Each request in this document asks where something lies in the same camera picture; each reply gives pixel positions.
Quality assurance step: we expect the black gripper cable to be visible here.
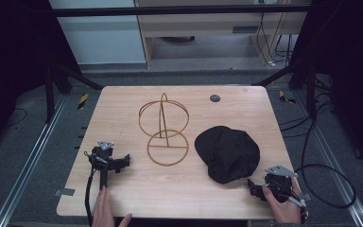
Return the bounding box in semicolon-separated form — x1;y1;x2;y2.
83;150;97;227
299;206;310;225

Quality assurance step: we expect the black yellow striped floor tape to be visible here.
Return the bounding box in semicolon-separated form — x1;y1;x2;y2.
77;93;90;111
278;90;297;105

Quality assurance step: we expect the person's left hand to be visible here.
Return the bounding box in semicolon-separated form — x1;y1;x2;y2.
91;185;133;227

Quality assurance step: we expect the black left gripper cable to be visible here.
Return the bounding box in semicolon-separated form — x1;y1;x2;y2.
83;150;97;227

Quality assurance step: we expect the brown wire hat stand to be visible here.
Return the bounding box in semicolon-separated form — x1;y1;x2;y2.
137;92;191;167

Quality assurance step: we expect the light wooden desk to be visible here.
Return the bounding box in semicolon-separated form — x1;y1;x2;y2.
133;0;313;69

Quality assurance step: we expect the dark curtain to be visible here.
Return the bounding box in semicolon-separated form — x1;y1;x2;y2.
0;0;83;159
287;0;363;176

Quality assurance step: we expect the black cap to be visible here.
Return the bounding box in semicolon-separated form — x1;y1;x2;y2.
194;125;262;185

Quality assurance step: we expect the aluminium floor rail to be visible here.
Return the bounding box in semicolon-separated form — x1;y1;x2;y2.
0;94;69;227
292;89;363;227

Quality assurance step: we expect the black metal stand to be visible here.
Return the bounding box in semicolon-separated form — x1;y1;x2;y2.
251;61;318;122
42;60;104;125

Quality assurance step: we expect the black metal frame bar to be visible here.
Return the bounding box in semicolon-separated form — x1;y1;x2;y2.
51;4;311;18

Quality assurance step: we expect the thin black floor cable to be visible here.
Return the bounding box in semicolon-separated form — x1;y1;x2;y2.
4;107;28;129

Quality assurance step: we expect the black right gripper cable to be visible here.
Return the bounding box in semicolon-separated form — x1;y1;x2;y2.
299;206;310;225

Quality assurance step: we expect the person's right hand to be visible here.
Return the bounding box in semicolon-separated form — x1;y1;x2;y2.
262;177;303;225

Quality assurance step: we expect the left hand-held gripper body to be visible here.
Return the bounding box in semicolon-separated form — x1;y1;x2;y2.
87;140;123;191

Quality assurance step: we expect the hanging black cables bundle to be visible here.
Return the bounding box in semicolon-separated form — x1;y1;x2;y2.
255;11;295;68

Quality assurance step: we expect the white cabinet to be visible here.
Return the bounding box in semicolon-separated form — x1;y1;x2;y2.
47;0;147;66

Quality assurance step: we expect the grey tape piece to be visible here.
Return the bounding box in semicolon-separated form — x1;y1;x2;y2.
54;187;77;198

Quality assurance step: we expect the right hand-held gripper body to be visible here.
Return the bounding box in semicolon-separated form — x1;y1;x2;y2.
262;165;307;212

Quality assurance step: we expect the long black floor cable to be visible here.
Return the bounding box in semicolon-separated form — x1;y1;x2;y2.
279;94;357;210

